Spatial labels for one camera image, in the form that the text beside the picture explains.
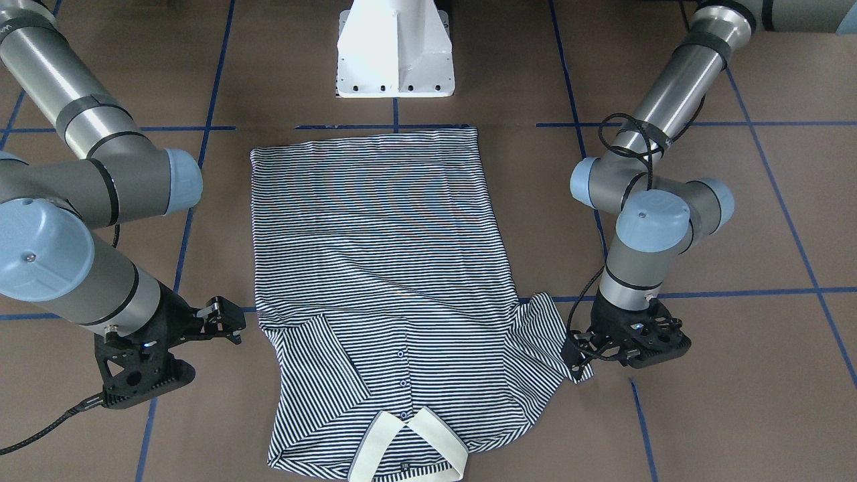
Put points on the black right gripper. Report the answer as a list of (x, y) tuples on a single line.
[(175, 313)]

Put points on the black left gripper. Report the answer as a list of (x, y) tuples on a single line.
[(608, 314)]

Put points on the navy white striped polo shirt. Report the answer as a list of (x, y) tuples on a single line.
[(383, 286)]

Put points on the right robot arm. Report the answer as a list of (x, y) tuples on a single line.
[(51, 256)]

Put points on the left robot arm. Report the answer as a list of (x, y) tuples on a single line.
[(659, 218)]

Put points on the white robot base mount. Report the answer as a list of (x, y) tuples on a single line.
[(395, 49)]

